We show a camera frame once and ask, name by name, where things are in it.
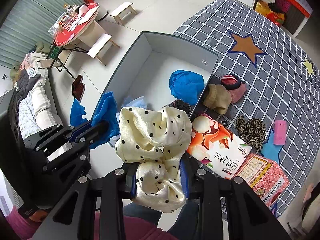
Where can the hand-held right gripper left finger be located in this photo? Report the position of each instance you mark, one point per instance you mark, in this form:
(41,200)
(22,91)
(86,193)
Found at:
(128,183)

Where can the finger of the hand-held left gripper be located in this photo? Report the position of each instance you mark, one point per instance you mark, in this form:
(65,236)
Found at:
(80,128)
(97,130)

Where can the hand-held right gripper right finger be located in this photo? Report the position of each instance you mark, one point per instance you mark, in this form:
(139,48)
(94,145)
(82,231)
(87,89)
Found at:
(186,180)

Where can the blue cloth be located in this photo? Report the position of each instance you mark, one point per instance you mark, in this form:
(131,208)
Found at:
(106,110)

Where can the light blue fluffy scrunchie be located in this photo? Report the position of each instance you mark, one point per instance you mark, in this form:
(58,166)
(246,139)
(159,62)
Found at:
(136,103)

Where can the cream polka dot scrunchie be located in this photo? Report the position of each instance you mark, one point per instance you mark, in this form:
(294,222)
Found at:
(150,135)

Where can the dark knitted scrunchie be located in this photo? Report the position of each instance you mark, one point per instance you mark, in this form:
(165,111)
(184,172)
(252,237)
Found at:
(181,105)

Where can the grey storage box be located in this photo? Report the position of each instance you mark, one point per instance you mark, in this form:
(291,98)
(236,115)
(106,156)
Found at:
(160,67)

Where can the blue cap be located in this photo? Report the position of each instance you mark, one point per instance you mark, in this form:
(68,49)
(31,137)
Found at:
(186,85)

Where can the person's left forearm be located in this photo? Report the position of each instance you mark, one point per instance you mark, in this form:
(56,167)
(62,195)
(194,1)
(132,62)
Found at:
(17,225)

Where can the beige soft sock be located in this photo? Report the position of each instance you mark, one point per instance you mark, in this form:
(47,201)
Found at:
(216,97)

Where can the blue plastic cover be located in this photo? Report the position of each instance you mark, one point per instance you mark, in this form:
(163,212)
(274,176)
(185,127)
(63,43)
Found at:
(77,112)

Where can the person's left leg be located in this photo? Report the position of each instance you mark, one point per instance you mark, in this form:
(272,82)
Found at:
(140,212)

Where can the person's leg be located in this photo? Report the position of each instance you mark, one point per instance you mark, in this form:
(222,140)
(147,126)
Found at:
(185,220)
(140,212)

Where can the person's right leg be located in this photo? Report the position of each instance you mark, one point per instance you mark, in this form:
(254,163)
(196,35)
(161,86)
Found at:
(185,220)

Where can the dark red slipper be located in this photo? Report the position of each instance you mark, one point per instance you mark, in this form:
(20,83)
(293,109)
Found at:
(78,87)

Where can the floral tissue pack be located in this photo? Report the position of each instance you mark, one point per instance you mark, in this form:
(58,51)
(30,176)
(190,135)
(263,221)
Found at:
(220,152)

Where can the maroon garment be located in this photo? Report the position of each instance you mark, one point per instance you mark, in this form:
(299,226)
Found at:
(140,231)

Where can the sofa with clothes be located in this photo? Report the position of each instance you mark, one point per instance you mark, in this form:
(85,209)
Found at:
(32,100)

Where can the folding chair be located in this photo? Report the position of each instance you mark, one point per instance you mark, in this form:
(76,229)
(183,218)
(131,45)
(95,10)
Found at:
(53,55)

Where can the red patterned tissue box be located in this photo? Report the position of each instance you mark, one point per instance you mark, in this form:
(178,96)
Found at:
(265,177)

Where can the leopard print scrunchie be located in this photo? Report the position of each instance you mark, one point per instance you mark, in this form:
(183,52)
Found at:
(251,130)

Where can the wooden stool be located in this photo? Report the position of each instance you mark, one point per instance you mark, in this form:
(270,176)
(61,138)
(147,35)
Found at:
(100,45)
(122,7)

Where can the red round table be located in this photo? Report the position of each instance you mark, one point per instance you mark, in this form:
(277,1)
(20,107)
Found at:
(72,33)

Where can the pink sponge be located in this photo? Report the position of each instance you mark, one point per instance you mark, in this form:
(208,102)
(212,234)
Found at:
(279,132)

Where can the grey checked tablecloth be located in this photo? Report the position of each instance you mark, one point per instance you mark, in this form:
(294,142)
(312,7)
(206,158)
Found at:
(275,80)

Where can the yellow red carton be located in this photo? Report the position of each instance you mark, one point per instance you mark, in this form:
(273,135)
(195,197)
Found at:
(270,12)

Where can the red white low cabinet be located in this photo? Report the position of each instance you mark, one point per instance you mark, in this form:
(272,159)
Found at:
(297,2)

